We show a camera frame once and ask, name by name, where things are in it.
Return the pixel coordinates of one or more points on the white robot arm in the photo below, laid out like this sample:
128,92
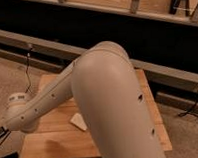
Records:
105,87

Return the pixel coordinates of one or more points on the grey metal rail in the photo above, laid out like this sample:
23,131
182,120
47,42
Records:
157,73

